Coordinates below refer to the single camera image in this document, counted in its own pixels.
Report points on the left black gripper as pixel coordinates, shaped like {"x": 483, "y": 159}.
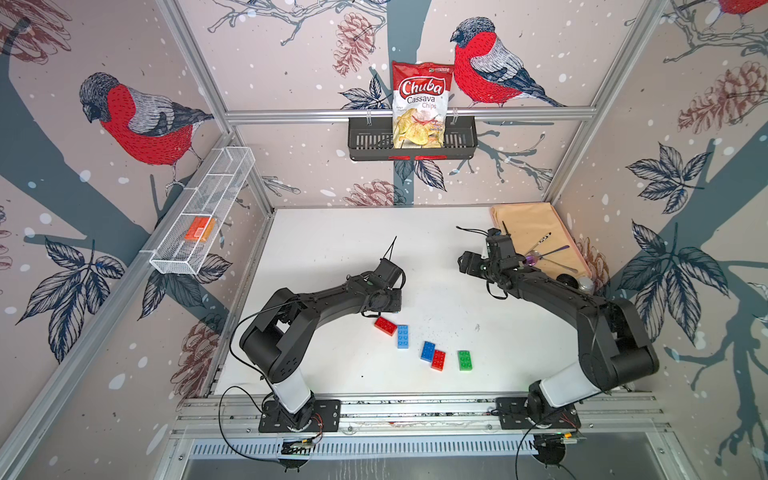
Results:
{"x": 397, "y": 303}

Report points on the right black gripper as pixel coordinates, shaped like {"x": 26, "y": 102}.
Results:
{"x": 473, "y": 259}

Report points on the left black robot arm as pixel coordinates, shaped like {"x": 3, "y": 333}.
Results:
{"x": 279, "y": 335}

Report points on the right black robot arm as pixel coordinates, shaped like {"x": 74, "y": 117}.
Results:
{"x": 613, "y": 346}

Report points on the red lego brick left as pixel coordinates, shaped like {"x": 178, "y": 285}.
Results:
{"x": 385, "y": 326}

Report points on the red lego brick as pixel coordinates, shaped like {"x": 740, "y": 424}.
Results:
{"x": 385, "y": 326}
{"x": 438, "y": 360}

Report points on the light blue lego brick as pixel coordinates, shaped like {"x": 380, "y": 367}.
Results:
{"x": 402, "y": 337}

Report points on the blue small lego brick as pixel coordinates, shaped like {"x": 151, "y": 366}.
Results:
{"x": 427, "y": 351}

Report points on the red lego brick right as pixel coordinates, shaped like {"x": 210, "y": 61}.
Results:
{"x": 438, "y": 360}

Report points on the green lego brick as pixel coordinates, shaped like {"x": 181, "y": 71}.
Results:
{"x": 464, "y": 360}

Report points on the purple spoon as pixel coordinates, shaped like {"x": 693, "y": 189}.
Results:
{"x": 533, "y": 257}

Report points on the yellow cloth mat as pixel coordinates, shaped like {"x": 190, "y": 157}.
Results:
{"x": 529, "y": 222}

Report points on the black lid shaker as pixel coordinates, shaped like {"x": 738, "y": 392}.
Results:
{"x": 568, "y": 280}

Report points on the silver lid shaker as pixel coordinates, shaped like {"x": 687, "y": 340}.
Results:
{"x": 586, "y": 285}

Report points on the chuba cassava chips bag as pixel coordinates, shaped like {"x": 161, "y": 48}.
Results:
{"x": 420, "y": 104}

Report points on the orange block in basket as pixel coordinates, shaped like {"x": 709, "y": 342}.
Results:
{"x": 200, "y": 229}

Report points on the spoon with patterned handle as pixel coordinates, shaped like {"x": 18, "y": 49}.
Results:
{"x": 538, "y": 243}

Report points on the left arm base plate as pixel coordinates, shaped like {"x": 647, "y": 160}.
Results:
{"x": 316, "y": 416}

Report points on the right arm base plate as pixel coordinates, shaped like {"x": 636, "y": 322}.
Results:
{"x": 519, "y": 413}

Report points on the black wall basket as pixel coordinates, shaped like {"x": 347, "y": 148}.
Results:
{"x": 381, "y": 139}

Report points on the white wire basket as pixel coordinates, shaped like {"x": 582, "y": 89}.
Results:
{"x": 214, "y": 196}

